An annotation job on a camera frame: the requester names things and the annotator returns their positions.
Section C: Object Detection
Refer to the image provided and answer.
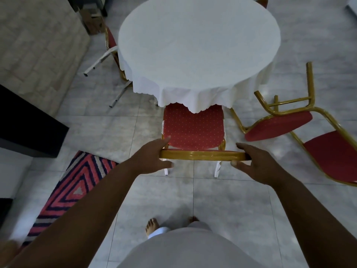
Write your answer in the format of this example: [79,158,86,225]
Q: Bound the person's left hand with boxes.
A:
[130,136,174,175]

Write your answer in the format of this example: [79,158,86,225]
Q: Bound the person's right forearm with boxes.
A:
[272,175,357,268]

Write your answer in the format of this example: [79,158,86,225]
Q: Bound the round table white tablecloth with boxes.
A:
[118,0,282,114]

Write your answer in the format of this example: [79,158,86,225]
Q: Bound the red gold chair legs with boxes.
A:
[159,102,251,178]
[83,25,133,108]

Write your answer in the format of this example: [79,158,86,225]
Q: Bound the red navy striped rug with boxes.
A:
[21,150,119,249]

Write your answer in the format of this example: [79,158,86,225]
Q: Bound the person's left forearm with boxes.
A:
[8,162,143,268]

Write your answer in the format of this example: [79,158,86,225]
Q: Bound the person's right hand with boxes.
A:
[230,142,289,188]

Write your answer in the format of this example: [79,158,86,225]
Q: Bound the person's left foot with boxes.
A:
[145,218,160,237]

